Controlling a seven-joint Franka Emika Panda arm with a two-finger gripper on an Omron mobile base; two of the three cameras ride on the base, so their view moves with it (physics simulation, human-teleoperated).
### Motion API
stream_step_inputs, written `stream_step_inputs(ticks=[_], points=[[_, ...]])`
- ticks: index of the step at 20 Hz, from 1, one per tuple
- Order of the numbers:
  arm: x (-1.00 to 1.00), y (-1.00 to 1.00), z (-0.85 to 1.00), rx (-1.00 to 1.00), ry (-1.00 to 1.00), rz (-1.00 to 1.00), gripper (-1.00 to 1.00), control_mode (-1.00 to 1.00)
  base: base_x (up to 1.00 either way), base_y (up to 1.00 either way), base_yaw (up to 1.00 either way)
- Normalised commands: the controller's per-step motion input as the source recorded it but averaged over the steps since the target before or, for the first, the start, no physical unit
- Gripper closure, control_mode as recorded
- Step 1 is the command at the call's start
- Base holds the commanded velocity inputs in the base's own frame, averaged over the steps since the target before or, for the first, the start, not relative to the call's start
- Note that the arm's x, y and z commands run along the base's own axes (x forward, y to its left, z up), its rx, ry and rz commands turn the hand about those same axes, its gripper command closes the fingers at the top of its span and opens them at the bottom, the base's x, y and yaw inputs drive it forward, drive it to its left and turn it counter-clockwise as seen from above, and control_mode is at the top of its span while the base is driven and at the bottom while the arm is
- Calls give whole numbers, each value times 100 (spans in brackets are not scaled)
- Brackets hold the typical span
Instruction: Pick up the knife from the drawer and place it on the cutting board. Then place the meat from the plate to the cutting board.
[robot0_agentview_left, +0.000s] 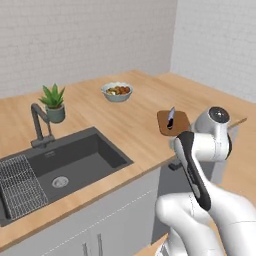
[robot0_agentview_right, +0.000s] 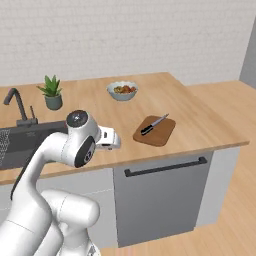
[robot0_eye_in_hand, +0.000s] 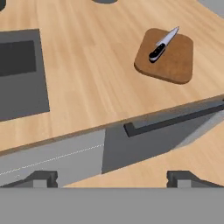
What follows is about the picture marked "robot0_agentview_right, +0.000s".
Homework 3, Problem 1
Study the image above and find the brown wooden cutting board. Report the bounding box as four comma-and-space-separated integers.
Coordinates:
132, 115, 177, 148

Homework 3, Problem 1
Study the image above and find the green plant in grey pot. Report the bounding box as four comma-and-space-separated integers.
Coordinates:
36, 74, 64, 111

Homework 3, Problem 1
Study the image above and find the black sink tap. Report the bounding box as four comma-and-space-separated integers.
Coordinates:
3, 87, 39, 127

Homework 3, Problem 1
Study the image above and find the grey dishwasher door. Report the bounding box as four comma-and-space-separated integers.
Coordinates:
112, 151, 215, 248

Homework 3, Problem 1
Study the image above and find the white cupboard door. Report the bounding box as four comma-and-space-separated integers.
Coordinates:
0, 167, 119, 250

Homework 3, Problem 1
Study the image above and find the black-handled kitchen knife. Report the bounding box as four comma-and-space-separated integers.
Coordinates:
140, 113, 170, 136

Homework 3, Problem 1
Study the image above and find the dark grey sink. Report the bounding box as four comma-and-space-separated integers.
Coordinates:
0, 120, 70, 171

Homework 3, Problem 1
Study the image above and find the black dishwasher handle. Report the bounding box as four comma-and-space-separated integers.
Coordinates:
123, 156, 208, 178

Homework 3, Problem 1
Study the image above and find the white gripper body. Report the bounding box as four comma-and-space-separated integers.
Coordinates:
96, 126, 122, 152

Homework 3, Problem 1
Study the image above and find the white bowl of food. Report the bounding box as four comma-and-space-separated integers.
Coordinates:
106, 80, 140, 102

